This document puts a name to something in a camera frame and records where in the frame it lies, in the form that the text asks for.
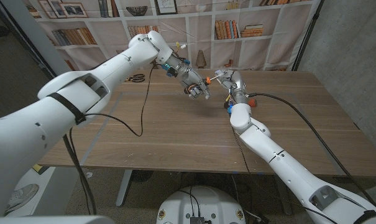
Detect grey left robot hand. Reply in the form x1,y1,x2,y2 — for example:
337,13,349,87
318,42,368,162
175,60,212,100

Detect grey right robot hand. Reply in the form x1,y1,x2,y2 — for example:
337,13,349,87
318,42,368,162
215,68,249,105

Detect black orange screwdriver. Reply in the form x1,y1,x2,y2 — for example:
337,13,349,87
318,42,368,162
183,73,226,94

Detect beige masking tape roll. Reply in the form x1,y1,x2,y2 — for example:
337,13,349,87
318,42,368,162
209,70,231,82

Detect black orange scissors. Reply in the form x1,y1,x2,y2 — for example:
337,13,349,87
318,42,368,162
124,73,146,83

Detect printed bookshelf backdrop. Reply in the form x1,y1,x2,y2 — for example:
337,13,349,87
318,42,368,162
21,0,322,91

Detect black backdrop stand pole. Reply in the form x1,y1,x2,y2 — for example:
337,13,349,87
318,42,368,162
291,0,325,72

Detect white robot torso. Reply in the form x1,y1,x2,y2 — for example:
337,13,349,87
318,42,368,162
156,185,247,224

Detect grey table leg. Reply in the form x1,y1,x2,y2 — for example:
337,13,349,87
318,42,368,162
116,169,133,208
274,179,293,216

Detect yellow black pad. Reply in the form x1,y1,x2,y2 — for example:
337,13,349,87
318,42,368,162
32,163,50,175

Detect white grey sneaker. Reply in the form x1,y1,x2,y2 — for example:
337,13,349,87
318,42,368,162
4,183,40,214

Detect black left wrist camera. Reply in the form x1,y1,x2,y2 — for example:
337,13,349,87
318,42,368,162
165,63,179,78

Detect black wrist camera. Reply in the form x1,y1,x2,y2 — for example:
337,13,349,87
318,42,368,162
165,63,179,78
223,98,234,114

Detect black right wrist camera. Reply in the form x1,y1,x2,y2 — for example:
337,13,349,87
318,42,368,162
223,98,234,114

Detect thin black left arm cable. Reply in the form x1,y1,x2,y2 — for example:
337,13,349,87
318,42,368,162
83,65,156,138

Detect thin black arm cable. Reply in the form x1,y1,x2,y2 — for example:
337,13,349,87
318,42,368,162
231,126,339,224
83,65,156,138

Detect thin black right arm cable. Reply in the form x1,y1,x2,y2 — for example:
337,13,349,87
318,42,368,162
231,126,339,224

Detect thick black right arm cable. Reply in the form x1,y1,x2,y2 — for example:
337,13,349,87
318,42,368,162
247,92,376,205

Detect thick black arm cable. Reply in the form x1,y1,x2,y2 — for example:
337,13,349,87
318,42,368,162
247,92,376,205
62,127,98,216

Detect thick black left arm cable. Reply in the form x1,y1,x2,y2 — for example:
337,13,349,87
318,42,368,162
62,127,98,216

